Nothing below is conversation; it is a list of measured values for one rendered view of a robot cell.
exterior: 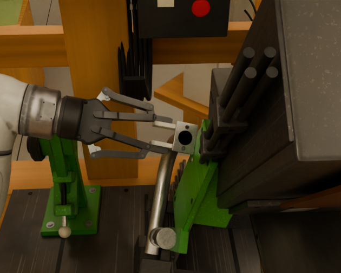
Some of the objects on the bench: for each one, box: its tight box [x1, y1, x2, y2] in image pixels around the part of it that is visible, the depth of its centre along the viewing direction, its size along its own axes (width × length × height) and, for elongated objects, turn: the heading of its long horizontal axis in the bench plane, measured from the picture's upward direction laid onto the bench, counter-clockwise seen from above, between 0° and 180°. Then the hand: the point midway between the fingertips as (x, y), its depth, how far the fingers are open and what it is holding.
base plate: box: [0, 184, 341, 273], centre depth 100 cm, size 42×110×2 cm, turn 93°
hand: (170, 136), depth 80 cm, fingers closed on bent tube, 3 cm apart
